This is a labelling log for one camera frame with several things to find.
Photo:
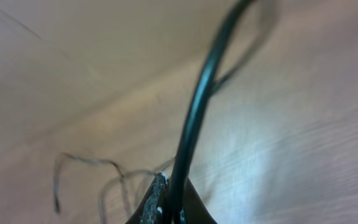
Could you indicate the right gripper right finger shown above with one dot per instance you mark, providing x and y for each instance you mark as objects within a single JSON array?
[{"x": 194, "y": 211}]

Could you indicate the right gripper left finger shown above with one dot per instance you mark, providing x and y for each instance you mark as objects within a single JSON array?
[{"x": 150, "y": 209}]

